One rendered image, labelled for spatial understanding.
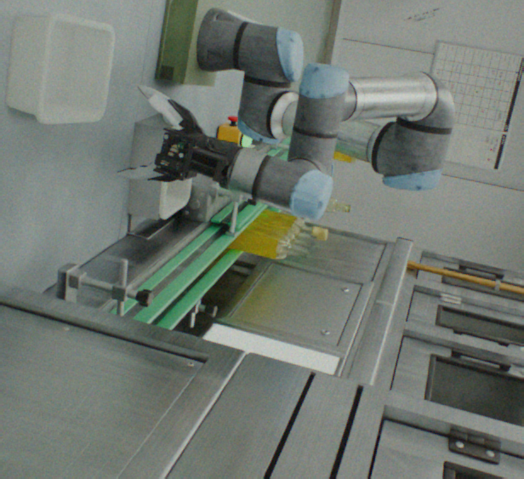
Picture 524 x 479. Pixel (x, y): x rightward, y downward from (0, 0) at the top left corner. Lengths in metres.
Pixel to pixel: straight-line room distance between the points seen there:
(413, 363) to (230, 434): 1.09
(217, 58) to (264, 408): 1.05
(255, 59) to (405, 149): 0.43
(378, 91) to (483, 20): 6.40
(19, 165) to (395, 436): 0.76
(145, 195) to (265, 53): 0.43
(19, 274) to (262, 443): 0.69
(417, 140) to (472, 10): 6.20
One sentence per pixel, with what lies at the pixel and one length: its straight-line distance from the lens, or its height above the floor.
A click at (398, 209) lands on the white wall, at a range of 8.02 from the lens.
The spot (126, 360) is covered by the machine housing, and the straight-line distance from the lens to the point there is 0.97.
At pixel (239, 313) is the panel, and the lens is 1.86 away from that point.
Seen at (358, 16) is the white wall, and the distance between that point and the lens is 7.76.
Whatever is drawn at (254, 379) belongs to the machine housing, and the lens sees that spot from 0.94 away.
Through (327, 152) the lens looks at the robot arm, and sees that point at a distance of 1.19.
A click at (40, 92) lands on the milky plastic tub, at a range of 1.18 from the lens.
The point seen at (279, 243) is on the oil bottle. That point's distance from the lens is 1.92.
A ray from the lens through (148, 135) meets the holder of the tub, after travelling 1.67.
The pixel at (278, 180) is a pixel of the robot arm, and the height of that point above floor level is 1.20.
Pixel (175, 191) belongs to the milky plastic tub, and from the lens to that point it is 1.85.
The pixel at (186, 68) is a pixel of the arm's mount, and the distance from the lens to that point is 1.71.
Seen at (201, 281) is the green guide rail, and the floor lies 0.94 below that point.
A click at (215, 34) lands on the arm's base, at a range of 1.74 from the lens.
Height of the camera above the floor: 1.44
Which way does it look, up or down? 13 degrees down
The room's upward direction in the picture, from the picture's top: 103 degrees clockwise
